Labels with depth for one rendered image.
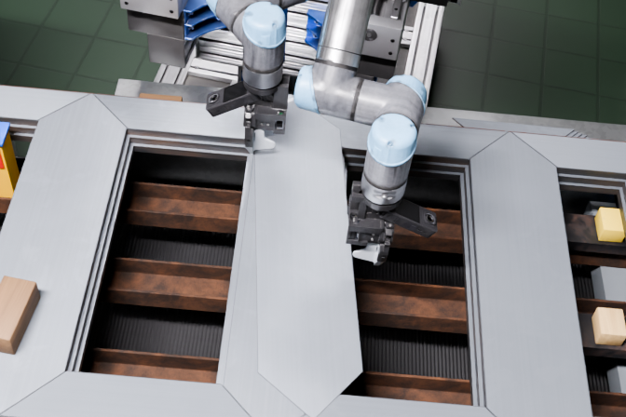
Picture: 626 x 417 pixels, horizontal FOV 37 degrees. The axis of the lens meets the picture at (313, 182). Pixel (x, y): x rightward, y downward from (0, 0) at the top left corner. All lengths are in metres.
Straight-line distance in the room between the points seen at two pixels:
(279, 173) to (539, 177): 0.53
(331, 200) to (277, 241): 0.15
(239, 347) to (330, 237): 0.29
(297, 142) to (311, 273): 0.32
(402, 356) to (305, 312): 0.40
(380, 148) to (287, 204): 0.40
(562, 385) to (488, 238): 0.32
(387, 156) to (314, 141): 0.48
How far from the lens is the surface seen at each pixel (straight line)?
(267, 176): 1.89
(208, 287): 1.96
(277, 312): 1.70
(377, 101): 1.58
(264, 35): 1.67
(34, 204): 1.88
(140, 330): 2.06
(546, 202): 1.96
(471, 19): 3.71
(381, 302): 1.96
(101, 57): 3.44
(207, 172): 2.26
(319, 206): 1.85
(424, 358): 2.06
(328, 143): 1.96
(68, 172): 1.92
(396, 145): 1.49
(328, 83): 1.59
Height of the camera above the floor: 2.31
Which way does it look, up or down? 50 degrees down
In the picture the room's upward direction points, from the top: 6 degrees clockwise
